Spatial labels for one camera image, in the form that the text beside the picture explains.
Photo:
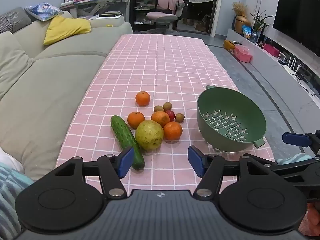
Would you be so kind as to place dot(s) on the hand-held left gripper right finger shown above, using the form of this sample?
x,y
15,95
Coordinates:
x,y
196,161

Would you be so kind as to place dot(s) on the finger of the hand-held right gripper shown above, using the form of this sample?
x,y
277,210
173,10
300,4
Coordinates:
x,y
296,139
295,172

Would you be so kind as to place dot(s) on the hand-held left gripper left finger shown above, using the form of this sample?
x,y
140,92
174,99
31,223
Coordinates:
x,y
125,162

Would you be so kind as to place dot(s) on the green cucumber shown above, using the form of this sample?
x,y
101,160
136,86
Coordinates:
x,y
126,140

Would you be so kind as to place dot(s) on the yellow-green guava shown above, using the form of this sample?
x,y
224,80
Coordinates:
x,y
149,135

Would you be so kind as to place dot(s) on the orange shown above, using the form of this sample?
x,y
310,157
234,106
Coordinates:
x,y
160,118
135,120
143,98
173,130

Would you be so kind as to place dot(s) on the brown longan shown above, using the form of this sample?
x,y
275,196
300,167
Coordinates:
x,y
179,117
158,108
167,106

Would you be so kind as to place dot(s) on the small red fruit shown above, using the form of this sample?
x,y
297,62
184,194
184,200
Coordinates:
x,y
171,115

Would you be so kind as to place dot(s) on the green colander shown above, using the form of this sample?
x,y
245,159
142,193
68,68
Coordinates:
x,y
232,120

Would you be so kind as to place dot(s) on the teal cloth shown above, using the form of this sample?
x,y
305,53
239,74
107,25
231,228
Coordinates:
x,y
295,158

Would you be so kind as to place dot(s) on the grey television cabinet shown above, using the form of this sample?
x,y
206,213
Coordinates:
x,y
275,80

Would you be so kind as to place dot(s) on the white router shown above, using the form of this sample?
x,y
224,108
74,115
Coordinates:
x,y
293,66

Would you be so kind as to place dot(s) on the red box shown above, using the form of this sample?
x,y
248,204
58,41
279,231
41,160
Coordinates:
x,y
271,50

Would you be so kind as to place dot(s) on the pink checked tablecloth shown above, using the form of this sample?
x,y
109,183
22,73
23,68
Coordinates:
x,y
170,65

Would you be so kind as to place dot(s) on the pink box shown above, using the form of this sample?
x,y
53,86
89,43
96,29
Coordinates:
x,y
242,53

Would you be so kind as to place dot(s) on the beige sofa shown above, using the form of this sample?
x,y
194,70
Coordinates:
x,y
50,92

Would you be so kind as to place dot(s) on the orange box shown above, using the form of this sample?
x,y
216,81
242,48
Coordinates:
x,y
228,45

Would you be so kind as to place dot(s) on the teal striped pants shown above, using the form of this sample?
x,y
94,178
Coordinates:
x,y
10,187

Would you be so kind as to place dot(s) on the blue snack bag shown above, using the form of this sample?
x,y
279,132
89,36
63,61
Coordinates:
x,y
247,32

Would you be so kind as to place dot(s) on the green potted plant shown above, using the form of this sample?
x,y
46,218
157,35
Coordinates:
x,y
258,23

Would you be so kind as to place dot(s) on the black television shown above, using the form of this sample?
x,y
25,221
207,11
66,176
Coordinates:
x,y
300,17

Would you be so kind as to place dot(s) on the golden vase with dried flowers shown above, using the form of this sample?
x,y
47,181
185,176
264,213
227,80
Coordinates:
x,y
241,20

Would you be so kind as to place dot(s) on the yellow pillow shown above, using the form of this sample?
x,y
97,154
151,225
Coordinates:
x,y
66,28

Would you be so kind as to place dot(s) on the black shelf unit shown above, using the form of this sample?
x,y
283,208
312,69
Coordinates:
x,y
142,10

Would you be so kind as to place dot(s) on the pink desk chair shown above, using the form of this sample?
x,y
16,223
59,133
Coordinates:
x,y
166,10

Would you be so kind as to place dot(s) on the white study desk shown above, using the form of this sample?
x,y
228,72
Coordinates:
x,y
100,3

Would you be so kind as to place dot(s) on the blue patterned pillow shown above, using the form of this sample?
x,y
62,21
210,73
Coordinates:
x,y
43,10

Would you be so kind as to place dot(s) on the grey striped cushion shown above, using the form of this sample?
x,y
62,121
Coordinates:
x,y
13,20

